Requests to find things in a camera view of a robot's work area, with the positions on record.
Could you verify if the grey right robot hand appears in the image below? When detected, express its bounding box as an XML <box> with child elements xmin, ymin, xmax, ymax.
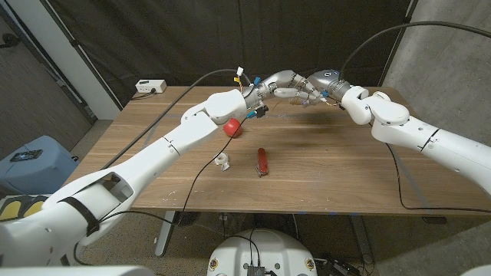
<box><xmin>305</xmin><ymin>69</ymin><xmax>353</xmax><ymax>108</ymax></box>

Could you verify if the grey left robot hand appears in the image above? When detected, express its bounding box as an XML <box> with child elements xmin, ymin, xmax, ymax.
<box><xmin>241</xmin><ymin>69</ymin><xmax>322</xmax><ymax>112</ymax></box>

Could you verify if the red ball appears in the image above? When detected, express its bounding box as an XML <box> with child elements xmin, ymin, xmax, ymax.
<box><xmin>223</xmin><ymin>117</ymin><xmax>243</xmax><ymax>139</ymax></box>

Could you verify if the red swiss knife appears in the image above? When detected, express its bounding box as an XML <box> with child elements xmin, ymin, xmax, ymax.
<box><xmin>255</xmin><ymin>147</ymin><xmax>269</xmax><ymax>178</ymax></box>

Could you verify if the small white tape roll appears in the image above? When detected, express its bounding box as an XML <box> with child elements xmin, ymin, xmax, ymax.
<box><xmin>213</xmin><ymin>152</ymin><xmax>231</xmax><ymax>172</ymax></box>

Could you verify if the black backdrop stand pole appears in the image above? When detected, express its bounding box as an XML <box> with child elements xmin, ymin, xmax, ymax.
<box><xmin>40</xmin><ymin>0</ymin><xmax>124</xmax><ymax>111</ymax></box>
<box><xmin>377</xmin><ymin>0</ymin><xmax>419</xmax><ymax>88</ymax></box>

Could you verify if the white power box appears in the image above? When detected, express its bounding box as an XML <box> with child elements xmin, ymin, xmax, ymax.
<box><xmin>135</xmin><ymin>79</ymin><xmax>168</xmax><ymax>94</ymax></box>

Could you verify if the black backdrop curtain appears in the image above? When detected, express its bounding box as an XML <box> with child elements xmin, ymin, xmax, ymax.
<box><xmin>40</xmin><ymin>0</ymin><xmax>414</xmax><ymax>108</ymax></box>

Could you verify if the grey metal table leg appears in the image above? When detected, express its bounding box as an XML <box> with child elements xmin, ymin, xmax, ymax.
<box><xmin>348</xmin><ymin>214</ymin><xmax>375</xmax><ymax>265</ymax></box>
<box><xmin>154</xmin><ymin>210</ymin><xmax>178</xmax><ymax>257</ymax></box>

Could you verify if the black ribbed round object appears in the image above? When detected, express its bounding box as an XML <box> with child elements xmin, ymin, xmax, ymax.
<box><xmin>174</xmin><ymin>211</ymin><xmax>201</xmax><ymax>227</ymax></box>

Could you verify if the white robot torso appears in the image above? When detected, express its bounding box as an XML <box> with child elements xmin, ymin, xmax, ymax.
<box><xmin>206</xmin><ymin>228</ymin><xmax>318</xmax><ymax>276</ymax></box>

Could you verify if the black floor power strip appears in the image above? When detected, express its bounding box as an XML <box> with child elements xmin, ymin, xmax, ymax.
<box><xmin>314</xmin><ymin>258</ymin><xmax>361</xmax><ymax>276</ymax></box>

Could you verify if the blue plastic container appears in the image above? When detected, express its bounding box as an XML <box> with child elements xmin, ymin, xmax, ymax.
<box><xmin>0</xmin><ymin>135</ymin><xmax>80</xmax><ymax>196</ymax></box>

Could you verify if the black phone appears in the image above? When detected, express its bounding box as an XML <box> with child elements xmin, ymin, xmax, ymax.
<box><xmin>9</xmin><ymin>149</ymin><xmax>44</xmax><ymax>163</ymax></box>

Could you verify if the black shoe yellow insole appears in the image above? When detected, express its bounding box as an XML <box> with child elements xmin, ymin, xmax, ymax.
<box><xmin>21</xmin><ymin>195</ymin><xmax>49</xmax><ymax>218</ymax></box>
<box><xmin>0</xmin><ymin>197</ymin><xmax>23</xmax><ymax>222</ymax></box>

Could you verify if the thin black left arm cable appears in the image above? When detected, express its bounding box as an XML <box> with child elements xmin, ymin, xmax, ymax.
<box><xmin>72</xmin><ymin>117</ymin><xmax>249</xmax><ymax>266</ymax></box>

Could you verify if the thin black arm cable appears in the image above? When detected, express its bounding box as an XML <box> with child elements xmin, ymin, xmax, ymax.
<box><xmin>385</xmin><ymin>142</ymin><xmax>491</xmax><ymax>214</ymax></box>
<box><xmin>72</xmin><ymin>117</ymin><xmax>249</xmax><ymax>266</ymax></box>

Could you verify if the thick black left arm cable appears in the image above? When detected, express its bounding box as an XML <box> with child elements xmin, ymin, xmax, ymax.
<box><xmin>100</xmin><ymin>68</ymin><xmax>250</xmax><ymax>170</ymax></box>

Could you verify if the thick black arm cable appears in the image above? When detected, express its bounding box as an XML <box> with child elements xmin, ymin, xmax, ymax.
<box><xmin>100</xmin><ymin>68</ymin><xmax>250</xmax><ymax>170</ymax></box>
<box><xmin>339</xmin><ymin>21</ymin><xmax>491</xmax><ymax>81</ymax></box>

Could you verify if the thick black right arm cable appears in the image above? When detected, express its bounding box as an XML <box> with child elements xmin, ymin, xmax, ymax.
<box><xmin>339</xmin><ymin>21</ymin><xmax>491</xmax><ymax>81</ymax></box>

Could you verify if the black power cord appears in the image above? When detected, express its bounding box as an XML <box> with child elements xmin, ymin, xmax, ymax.
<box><xmin>130</xmin><ymin>88</ymin><xmax>157</xmax><ymax>101</ymax></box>

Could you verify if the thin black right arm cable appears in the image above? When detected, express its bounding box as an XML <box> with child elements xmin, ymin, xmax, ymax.
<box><xmin>385</xmin><ymin>142</ymin><xmax>491</xmax><ymax>214</ymax></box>

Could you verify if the black door handle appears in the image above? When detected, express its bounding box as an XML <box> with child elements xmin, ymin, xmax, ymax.
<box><xmin>0</xmin><ymin>33</ymin><xmax>22</xmax><ymax>49</ymax></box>

